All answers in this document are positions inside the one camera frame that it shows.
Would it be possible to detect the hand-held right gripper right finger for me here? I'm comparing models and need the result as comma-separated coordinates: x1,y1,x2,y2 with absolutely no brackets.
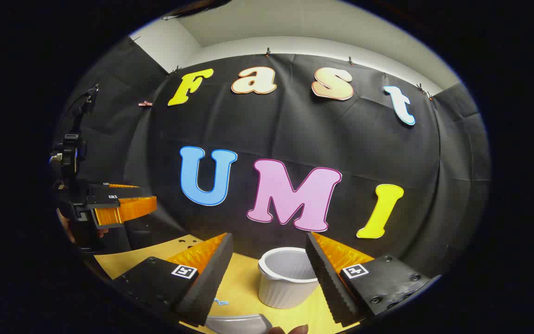
305,232,432,327

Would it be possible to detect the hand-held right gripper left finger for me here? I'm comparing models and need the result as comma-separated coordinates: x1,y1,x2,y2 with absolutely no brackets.
112,232,234,327

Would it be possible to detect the white ribbed garbage bin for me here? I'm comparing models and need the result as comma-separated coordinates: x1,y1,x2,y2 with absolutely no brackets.
258,247,319,309

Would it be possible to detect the grey plastic dustpan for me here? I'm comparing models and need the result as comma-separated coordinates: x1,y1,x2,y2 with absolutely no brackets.
205,314,273,334

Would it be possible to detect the wooden desktop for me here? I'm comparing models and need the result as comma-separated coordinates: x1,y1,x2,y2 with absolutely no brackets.
93,234,374,334

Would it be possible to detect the black backdrop cloth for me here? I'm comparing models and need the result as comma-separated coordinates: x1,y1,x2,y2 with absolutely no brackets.
54,37,492,279

